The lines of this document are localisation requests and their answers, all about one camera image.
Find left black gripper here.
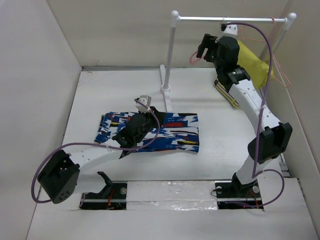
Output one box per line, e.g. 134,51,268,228
135,106,166,144

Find blue white red patterned trousers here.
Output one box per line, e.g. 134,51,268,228
94,111,200,153

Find pink wire hanger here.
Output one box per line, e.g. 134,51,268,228
237,25,291,88
188,50,203,66

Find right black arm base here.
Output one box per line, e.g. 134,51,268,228
211,174,264,210

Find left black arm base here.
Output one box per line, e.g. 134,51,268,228
79,171,128,211

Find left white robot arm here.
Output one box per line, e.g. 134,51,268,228
32,106,166,204

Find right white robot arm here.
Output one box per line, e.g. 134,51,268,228
197,33,293,197

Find yellow folded garment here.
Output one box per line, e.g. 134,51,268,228
213,39,275,108

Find white metal clothes rack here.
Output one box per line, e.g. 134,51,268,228
160,10,297,113

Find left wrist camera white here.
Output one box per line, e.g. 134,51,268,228
135,95,152,113

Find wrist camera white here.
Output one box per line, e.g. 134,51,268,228
135,95,152,113
215,23,238,43

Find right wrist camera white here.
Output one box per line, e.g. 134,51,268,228
215,23,238,43

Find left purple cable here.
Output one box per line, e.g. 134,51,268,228
30,97,161,204

